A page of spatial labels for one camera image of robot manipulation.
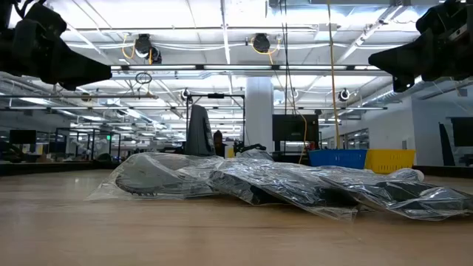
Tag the small yellow plastic basket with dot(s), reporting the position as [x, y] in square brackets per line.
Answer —
[388, 160]

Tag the seated person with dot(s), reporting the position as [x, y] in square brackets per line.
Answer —
[219, 142]

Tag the tall grey draped object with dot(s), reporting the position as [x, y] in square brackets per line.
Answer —
[199, 129]

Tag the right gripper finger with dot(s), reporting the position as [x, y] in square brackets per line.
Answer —
[403, 57]

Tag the black background robot arm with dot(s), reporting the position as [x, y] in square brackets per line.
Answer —
[251, 147]

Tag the black leaning panel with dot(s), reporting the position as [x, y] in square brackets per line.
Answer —
[446, 147]

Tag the dark wall screen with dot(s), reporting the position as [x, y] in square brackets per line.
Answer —
[462, 131]

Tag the dark background monitor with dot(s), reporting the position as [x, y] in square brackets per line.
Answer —
[22, 136]

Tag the small black ceiling reel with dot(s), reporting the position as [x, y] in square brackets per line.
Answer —
[185, 94]
[344, 94]

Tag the yellow box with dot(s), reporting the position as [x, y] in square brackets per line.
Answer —
[230, 152]

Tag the small blue plastic basket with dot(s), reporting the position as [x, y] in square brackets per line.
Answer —
[336, 159]

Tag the black equipment box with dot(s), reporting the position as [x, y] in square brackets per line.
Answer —
[295, 127]

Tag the white square pillar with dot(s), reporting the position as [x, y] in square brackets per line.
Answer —
[258, 111]

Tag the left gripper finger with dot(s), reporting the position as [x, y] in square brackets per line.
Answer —
[74, 74]

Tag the black background station frame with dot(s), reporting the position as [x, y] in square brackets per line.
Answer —
[216, 95]

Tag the black background cage frames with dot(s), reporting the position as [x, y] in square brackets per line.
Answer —
[92, 129]

